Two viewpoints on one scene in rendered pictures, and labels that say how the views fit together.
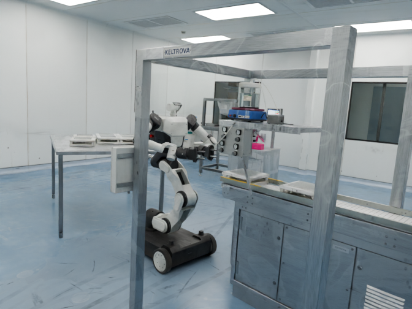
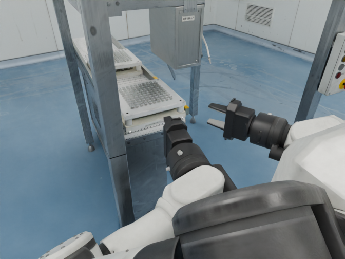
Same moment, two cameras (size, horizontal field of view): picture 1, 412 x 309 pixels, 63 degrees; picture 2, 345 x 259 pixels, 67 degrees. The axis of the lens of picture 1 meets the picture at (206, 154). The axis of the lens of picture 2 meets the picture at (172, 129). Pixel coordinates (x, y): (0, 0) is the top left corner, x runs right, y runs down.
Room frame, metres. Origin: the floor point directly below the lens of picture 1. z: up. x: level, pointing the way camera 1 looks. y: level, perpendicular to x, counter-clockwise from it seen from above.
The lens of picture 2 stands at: (3.20, 0.14, 1.39)
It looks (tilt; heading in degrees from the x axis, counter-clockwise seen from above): 35 degrees down; 201
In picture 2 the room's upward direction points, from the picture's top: straight up
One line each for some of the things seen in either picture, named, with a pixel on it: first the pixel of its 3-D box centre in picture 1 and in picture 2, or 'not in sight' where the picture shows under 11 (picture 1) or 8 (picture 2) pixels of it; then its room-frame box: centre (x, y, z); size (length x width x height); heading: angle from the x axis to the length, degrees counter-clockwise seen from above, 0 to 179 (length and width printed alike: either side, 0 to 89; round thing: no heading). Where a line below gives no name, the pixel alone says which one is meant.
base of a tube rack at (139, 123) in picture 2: (244, 180); (145, 107); (2.37, -0.29, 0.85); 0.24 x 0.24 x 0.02; 47
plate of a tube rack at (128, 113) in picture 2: (245, 173); (144, 96); (2.37, -0.29, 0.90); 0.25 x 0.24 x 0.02; 137
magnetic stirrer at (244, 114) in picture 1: (246, 114); not in sight; (2.34, -0.27, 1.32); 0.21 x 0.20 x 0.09; 137
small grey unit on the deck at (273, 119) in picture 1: (274, 119); not in sight; (2.18, -0.42, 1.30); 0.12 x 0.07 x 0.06; 47
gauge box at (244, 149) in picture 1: (235, 140); (174, 30); (2.29, -0.19, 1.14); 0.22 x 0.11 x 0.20; 47
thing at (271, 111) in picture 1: (273, 128); not in sight; (5.24, -1.01, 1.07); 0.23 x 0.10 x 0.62; 54
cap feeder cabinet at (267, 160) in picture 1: (252, 170); not in sight; (5.24, -0.76, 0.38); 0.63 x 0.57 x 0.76; 54
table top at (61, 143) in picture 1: (102, 143); not in sight; (3.99, 1.24, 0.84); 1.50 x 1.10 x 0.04; 27
